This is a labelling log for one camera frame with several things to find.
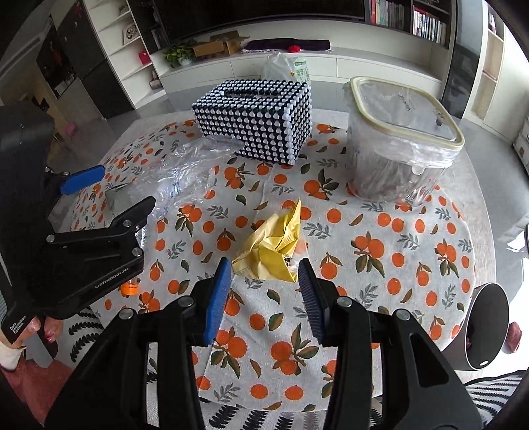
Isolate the black white beaded tissue box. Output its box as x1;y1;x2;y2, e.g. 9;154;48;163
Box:
191;78;312;166

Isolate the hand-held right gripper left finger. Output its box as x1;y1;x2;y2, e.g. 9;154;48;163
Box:
45;257;232;430

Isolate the white narrow shelf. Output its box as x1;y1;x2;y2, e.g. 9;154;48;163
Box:
461;12;507;133

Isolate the black television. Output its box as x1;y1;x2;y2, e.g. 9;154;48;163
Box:
155;0;366;34

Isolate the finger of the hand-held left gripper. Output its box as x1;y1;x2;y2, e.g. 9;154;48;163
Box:
41;164;106;216
39;196;157;320

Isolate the white low cabinet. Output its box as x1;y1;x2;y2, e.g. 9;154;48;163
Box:
159;45;445;101

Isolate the crumpled clear plastic wrap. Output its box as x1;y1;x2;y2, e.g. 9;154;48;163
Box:
146;138;244;220

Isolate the cardboard box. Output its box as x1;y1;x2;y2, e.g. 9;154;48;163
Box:
192;31;251;59

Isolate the white shelf unit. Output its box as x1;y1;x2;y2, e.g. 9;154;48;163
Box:
83;0;167;110

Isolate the small potted plant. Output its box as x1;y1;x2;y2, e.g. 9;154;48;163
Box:
163;45;195;68

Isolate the yellow wrapper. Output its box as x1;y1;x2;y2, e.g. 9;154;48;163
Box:
230;198;308;283

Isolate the grey cylindrical bin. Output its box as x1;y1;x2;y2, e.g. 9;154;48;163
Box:
463;283;510;371

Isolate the person's left hand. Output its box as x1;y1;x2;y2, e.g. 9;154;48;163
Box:
0;317;64;370

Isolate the black white patterned rug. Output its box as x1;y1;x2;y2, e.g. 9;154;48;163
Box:
66;306;529;430

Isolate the white plastic bag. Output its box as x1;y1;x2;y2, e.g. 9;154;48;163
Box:
262;52;312;88

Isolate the row of books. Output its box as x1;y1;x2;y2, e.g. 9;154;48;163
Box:
366;0;449;46

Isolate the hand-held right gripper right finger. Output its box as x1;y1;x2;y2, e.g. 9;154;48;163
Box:
298;258;484;430

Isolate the clear plastic lined container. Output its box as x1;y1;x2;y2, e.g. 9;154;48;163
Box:
344;75;466;203

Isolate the orange print tablecloth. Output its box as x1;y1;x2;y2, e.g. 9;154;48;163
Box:
68;118;476;412

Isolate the red cloth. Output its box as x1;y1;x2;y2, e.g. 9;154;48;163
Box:
0;360;80;430

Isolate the black tall cabinet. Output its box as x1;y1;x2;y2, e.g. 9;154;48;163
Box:
35;0;137;125

